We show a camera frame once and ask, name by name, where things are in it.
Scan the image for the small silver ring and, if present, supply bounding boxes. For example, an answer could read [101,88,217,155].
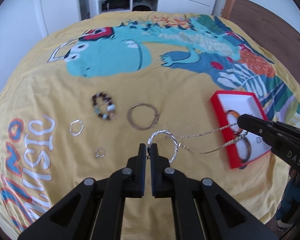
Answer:
[94,147,106,159]

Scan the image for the dark brown bangle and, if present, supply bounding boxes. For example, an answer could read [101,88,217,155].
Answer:
[238,138,252,163]

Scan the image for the silver chain necklace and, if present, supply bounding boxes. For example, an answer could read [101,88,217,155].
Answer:
[165,121,249,155]

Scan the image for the yellow dinosaur bed cover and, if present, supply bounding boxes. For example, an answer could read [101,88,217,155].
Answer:
[0,12,300,239]

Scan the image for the brown beaded bracelet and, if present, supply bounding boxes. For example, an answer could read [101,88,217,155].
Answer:
[91,91,117,121]

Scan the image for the white door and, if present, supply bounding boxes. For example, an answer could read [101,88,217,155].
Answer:
[40,0,82,34]

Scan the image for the silver hoop bracelet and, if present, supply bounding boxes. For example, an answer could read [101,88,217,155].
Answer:
[69,119,85,137]

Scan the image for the twisted silver bangle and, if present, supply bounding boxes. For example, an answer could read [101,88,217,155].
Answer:
[147,129,179,164]

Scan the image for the red jewelry box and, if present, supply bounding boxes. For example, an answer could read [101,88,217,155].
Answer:
[210,90,270,168]

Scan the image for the thin gold bangles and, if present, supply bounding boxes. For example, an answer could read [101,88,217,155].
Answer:
[127,103,160,131]

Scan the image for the orange amber bangle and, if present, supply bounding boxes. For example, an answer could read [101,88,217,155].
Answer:
[225,110,243,135]

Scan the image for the wooden headboard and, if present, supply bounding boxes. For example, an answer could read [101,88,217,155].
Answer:
[222,0,300,84]

